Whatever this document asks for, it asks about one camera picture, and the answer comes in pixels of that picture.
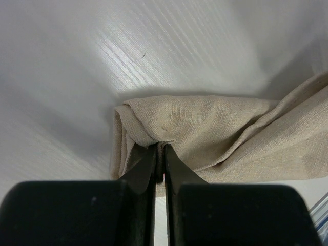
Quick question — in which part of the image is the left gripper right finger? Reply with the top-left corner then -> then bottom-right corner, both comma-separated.
164,145 -> 321,245

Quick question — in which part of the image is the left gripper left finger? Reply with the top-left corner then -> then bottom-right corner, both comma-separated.
1,146 -> 157,245

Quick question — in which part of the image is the beige cloth napkin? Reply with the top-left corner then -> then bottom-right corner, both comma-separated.
110,74 -> 327,183

